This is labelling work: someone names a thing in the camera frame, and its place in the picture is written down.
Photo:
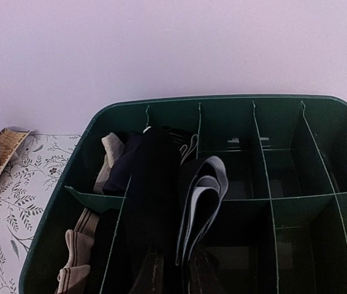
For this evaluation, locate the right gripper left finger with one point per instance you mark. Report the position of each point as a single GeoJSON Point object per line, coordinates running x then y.
{"type": "Point", "coordinates": [150, 278]}

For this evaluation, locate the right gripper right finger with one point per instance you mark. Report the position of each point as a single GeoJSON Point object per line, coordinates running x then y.
{"type": "Point", "coordinates": [202, 272]}

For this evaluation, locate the black white-banded underwear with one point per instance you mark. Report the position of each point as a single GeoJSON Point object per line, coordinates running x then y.
{"type": "Point", "coordinates": [171, 206]}

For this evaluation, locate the green divided storage box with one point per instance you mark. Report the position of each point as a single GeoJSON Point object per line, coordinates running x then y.
{"type": "Point", "coordinates": [282, 227]}

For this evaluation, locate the tan striped rolled garment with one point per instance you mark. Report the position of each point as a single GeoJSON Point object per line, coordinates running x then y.
{"type": "Point", "coordinates": [73, 276]}

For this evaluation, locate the dark ribbed rolled garment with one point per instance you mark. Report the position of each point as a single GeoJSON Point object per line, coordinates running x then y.
{"type": "Point", "coordinates": [117, 181]}

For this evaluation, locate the beige rolled garment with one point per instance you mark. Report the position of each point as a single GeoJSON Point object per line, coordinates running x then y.
{"type": "Point", "coordinates": [114, 148]}

